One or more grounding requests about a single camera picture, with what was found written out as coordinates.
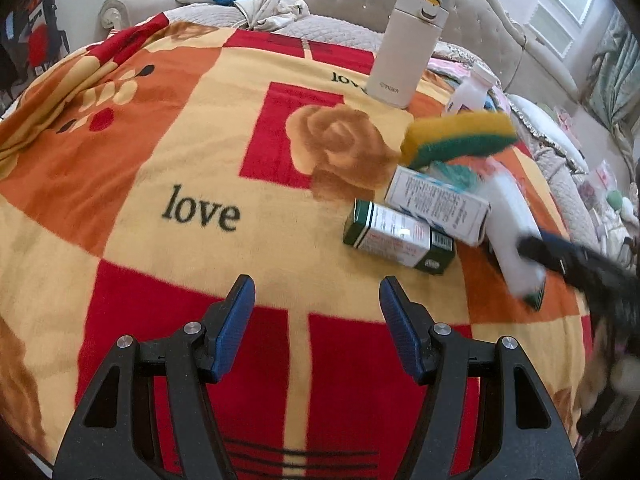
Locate beige garment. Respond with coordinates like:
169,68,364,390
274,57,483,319
235,0,311,31

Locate yellow green sponge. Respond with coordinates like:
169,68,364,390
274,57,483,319
400,111,519,170

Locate white plastic bottle pink label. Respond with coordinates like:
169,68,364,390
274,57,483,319
444,67,498,116

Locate green plush toy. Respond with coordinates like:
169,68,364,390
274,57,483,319
605,187,640,222

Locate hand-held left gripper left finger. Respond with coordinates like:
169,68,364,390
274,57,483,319
52,274,257,480

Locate white thermos bottle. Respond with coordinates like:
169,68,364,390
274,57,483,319
366,0,449,110

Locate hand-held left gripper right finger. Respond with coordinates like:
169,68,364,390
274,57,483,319
378,275,583,480

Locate quilted sofa cover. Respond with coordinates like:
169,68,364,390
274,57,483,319
160,2,451,61

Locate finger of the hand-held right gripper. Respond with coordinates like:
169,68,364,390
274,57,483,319
517,236,596,291
542,231,608,262

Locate green patterned curtain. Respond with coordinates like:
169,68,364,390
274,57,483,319
585,10,640,136

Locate red garment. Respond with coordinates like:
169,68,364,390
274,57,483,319
27,30,57,68

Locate clear plastic bag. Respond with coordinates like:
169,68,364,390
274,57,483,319
580,160,621,211

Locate white frilled cushion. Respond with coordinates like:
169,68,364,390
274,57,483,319
510,92,591,171

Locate green medicine box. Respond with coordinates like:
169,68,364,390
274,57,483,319
342,198,457,276

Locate printed fleece blanket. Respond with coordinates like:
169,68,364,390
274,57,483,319
0,14,593,480

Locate white medicine box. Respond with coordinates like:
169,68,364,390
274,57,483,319
384,166,491,247

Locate folded pink blue towels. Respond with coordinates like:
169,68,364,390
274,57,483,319
425,52,501,111

